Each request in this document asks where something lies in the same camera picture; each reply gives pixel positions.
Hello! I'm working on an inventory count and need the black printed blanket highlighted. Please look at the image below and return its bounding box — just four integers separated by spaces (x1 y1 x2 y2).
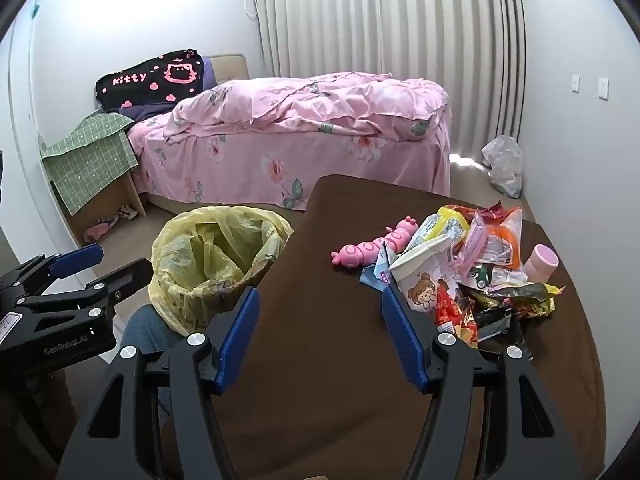
95 49 206 111

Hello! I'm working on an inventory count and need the white plastic bag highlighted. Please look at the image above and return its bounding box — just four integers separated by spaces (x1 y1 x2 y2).
481 135 524 198

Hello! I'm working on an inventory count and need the beige headboard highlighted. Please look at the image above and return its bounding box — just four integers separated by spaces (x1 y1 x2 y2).
202 52 251 83

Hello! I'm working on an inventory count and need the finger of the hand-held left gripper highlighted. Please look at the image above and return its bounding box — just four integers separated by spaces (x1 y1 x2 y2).
0 243 105 307
0 258 153 343

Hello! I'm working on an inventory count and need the person's leg in jeans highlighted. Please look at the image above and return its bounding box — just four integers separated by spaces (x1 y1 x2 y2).
120 305 191 411

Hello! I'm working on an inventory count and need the pink slipper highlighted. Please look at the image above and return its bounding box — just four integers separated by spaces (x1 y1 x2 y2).
84 220 121 242

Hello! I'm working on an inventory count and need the green checked cloth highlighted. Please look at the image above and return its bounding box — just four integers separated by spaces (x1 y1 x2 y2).
40 110 140 216

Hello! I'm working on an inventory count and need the pink cup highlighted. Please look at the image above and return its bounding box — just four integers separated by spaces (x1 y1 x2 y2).
530 244 559 281

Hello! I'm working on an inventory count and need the white striped curtain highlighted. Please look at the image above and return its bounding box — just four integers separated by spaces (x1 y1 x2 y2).
252 0 528 158

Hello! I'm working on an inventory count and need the white paper bag cartoon print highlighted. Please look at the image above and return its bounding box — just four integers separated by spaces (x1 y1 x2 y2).
387 232 453 316

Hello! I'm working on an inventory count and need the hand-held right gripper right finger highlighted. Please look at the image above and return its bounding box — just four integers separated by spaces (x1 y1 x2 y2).
381 287 586 480

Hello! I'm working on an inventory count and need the pink floral duvet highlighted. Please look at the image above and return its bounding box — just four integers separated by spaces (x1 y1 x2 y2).
165 72 451 148

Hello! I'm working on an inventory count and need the pile of snack wrappers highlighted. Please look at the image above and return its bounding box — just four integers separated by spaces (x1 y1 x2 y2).
360 200 566 351

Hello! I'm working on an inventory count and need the blue white wrapper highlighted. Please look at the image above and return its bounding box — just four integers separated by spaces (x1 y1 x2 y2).
360 254 397 292

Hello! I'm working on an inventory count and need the bed with pink floral sheet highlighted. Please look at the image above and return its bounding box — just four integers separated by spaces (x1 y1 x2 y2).
127 72 453 211

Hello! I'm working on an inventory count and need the pink caterpillar toy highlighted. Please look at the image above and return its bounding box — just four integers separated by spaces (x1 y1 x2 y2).
331 216 420 267

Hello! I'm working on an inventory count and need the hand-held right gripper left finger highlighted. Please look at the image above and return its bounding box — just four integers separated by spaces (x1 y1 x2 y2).
57 285 262 480

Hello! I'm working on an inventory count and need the bin with yellow bag liner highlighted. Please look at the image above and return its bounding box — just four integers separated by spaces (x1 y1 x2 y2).
149 206 295 336

